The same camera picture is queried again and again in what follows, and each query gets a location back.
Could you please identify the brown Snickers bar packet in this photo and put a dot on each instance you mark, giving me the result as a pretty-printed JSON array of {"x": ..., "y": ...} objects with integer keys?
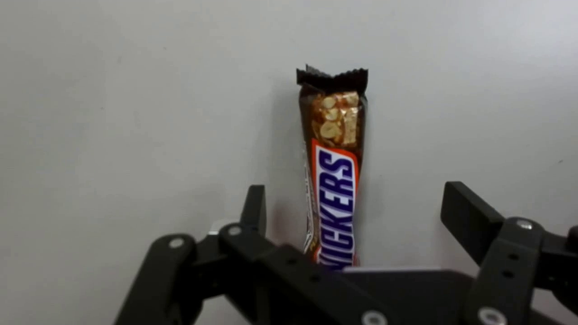
[{"x": 337, "y": 200}]

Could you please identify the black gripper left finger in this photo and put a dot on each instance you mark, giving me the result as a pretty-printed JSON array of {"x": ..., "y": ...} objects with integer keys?
[{"x": 241, "y": 272}]

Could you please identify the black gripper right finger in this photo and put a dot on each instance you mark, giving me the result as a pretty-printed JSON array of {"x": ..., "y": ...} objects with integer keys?
[{"x": 512, "y": 259}]

